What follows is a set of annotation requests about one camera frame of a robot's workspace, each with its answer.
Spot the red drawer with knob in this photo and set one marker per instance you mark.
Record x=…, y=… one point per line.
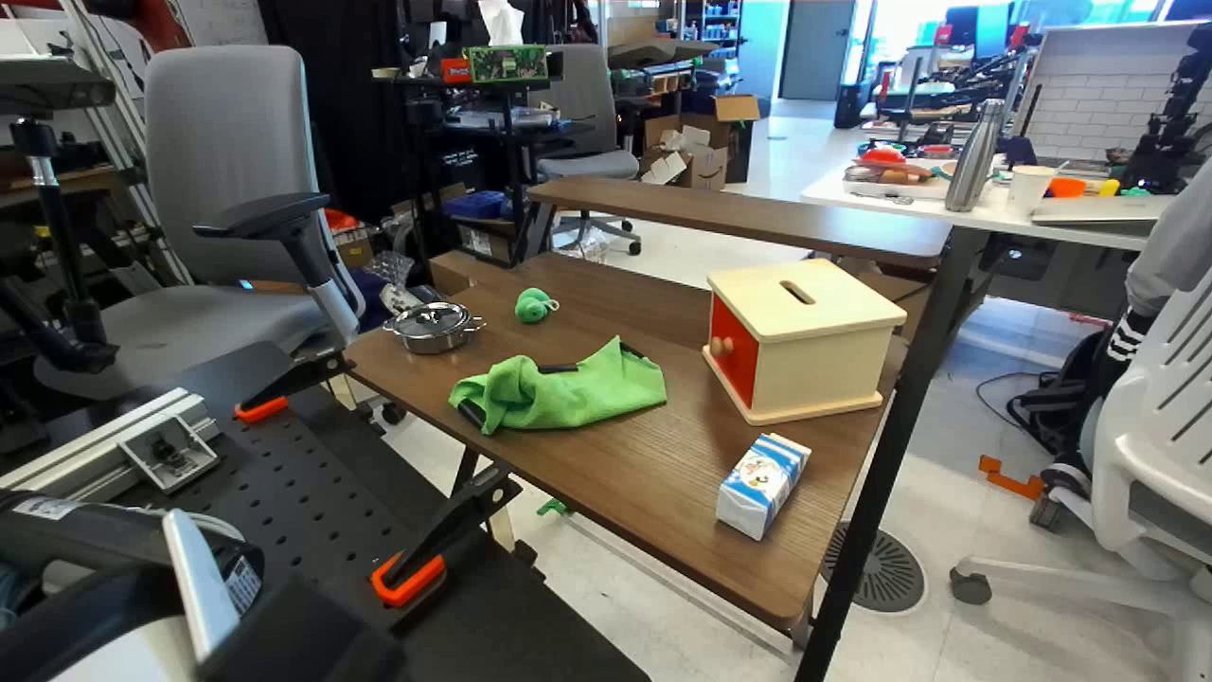
x=733, y=348

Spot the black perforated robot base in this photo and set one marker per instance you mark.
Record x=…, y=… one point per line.
x=325, y=500

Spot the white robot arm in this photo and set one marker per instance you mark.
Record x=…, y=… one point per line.
x=135, y=567

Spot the wooden box with drawer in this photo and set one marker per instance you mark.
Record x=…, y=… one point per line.
x=820, y=329

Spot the green cloth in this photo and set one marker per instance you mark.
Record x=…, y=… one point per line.
x=525, y=395

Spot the green plush toy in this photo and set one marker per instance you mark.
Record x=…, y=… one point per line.
x=536, y=303

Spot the steel pot with lid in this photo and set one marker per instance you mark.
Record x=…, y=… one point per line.
x=433, y=328

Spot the blue white carton box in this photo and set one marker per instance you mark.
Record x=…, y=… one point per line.
x=757, y=481

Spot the raised wooden shelf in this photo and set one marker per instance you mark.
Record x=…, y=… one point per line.
x=833, y=228

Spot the black orange clamp front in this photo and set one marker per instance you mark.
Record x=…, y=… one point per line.
x=404, y=576

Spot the black orange clamp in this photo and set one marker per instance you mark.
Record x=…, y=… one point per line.
x=404, y=576
x=277, y=391

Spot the black orange clamp rear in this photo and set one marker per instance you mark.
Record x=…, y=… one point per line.
x=277, y=391

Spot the grey office chair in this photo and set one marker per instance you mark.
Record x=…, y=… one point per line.
x=231, y=175

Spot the white mesh office chair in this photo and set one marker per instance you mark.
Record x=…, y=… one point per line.
x=1152, y=481

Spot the person in grey hoodie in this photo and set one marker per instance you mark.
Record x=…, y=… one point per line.
x=1171, y=260

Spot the orange floor bracket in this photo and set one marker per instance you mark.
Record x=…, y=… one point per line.
x=1000, y=477

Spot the black camera tripod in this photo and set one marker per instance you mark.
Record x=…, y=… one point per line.
x=31, y=89

